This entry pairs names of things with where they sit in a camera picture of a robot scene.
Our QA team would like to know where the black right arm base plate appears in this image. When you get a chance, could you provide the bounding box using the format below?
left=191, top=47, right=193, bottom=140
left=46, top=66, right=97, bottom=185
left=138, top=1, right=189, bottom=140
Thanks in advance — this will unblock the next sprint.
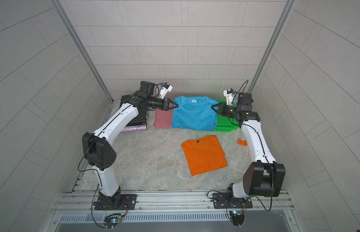
left=211, top=192, right=253, bottom=209

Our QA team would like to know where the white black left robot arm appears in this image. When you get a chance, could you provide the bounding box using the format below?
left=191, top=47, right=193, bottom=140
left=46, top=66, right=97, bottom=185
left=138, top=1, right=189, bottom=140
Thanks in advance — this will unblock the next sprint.
left=82, top=81, right=178, bottom=198

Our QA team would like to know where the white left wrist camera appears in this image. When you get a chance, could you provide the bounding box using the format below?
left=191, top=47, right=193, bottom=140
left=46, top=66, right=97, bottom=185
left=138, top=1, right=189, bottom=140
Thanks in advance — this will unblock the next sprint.
left=159, top=82, right=173, bottom=99

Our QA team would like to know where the pink folded t-shirt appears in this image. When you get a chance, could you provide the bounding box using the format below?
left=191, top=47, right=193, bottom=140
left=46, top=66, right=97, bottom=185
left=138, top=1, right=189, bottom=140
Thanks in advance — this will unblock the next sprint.
left=154, top=109, right=174, bottom=129

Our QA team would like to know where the blue t-shirt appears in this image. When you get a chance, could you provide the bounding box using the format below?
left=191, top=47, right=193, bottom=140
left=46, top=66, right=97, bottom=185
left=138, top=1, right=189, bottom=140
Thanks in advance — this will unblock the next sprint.
left=171, top=96, right=218, bottom=131

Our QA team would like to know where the black hard case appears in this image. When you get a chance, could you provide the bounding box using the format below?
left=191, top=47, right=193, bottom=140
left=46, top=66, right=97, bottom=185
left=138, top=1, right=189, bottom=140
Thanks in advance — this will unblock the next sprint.
left=119, top=94, right=150, bottom=127

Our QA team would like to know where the orange t-shirt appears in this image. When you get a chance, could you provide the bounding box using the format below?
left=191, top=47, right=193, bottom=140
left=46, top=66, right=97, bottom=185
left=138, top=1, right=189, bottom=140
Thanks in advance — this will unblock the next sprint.
left=181, top=135, right=227, bottom=176

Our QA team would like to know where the white ventilation grille strip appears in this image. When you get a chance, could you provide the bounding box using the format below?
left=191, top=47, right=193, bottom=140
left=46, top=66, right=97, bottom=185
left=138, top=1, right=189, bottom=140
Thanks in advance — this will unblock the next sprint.
left=59, top=211, right=228, bottom=223

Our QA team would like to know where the aluminium corner post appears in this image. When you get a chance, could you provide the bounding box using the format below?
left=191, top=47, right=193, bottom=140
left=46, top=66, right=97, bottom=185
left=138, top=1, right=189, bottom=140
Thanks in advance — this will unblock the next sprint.
left=248, top=0, right=296, bottom=93
left=50, top=0, right=114, bottom=104

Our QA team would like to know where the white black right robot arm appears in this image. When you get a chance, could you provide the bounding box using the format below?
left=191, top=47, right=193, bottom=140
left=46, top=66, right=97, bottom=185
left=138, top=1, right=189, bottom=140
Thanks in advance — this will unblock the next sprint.
left=163, top=89, right=285, bottom=199

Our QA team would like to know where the small orange plastic piece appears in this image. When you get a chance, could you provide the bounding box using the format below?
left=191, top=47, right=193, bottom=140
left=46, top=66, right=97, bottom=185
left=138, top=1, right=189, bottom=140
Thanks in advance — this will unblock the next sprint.
left=238, top=138, right=248, bottom=147

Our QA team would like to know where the right green circuit board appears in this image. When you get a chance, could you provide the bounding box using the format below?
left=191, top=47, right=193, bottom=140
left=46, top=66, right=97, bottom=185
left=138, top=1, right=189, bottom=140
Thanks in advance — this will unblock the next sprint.
left=228, top=210, right=245, bottom=226

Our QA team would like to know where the aluminium mounting rail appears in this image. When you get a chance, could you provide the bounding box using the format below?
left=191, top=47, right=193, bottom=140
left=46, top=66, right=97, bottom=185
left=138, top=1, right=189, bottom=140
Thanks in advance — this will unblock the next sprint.
left=51, top=189, right=294, bottom=213

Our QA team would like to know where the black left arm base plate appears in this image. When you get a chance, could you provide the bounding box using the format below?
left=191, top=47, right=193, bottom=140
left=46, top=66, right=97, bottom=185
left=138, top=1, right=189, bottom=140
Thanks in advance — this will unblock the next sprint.
left=93, top=194, right=137, bottom=211

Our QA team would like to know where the right aluminium corner post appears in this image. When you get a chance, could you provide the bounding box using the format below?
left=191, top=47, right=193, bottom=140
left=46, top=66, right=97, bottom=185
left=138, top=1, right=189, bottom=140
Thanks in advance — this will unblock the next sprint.
left=248, top=0, right=296, bottom=93

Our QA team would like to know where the purple glitter roll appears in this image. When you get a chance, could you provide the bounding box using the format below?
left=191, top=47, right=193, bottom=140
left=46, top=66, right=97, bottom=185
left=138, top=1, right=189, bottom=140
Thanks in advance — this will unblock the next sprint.
left=121, top=124, right=147, bottom=132

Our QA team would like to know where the left aluminium corner post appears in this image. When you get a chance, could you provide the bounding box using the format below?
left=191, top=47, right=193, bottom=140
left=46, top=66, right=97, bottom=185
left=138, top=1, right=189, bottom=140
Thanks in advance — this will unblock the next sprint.
left=50, top=0, right=114, bottom=104

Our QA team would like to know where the left green circuit board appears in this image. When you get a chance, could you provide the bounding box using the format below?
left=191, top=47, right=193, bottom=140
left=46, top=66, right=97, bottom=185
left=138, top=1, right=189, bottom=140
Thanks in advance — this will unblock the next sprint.
left=103, top=213, right=123, bottom=230

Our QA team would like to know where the green plastic basket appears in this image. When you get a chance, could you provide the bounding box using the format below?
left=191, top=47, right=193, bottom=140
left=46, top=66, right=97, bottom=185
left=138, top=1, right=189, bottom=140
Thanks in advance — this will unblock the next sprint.
left=214, top=114, right=239, bottom=132

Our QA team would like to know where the green circuit board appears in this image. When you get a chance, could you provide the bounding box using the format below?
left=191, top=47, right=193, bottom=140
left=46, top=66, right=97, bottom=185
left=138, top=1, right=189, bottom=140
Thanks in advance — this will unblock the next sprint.
left=228, top=210, right=245, bottom=226
left=103, top=213, right=123, bottom=230

